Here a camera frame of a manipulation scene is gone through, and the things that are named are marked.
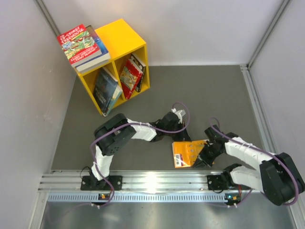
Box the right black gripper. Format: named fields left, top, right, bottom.
left=192, top=142, right=223, bottom=167

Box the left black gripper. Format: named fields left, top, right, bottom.
left=164, top=122, right=191, bottom=143

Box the green cover paperback book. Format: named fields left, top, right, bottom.
left=120, top=59, right=142, bottom=100

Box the yellow blue brideshead revisited book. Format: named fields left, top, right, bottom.
left=103, top=85, right=122, bottom=116

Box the yellow blue 169-storey treehouse book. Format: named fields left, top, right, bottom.
left=131, top=52, right=146, bottom=93

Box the dark blue nineteen eighty-four book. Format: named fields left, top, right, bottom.
left=93, top=67, right=118, bottom=116

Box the blue orange gradient cover book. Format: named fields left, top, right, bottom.
left=75, top=25, right=111, bottom=73

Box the red 13-storey treehouse book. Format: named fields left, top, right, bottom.
left=57, top=24, right=99, bottom=67

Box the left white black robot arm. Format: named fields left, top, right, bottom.
left=81, top=108, right=191, bottom=191

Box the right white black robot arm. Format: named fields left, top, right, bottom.
left=192, top=125, right=305, bottom=206

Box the yellow wooden cubby shelf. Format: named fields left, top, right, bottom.
left=73, top=19, right=150, bottom=115

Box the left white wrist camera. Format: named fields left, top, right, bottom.
left=171, top=108, right=186, bottom=119

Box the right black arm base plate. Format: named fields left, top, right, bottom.
left=207, top=175, right=238, bottom=191

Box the aluminium mounting rail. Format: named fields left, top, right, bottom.
left=38, top=169, right=298, bottom=194

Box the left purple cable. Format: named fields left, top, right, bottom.
left=90, top=102, right=191, bottom=208

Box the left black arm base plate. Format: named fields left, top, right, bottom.
left=80, top=175, right=123, bottom=191

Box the perforated metal cable tray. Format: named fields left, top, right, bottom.
left=48, top=193, right=240, bottom=203

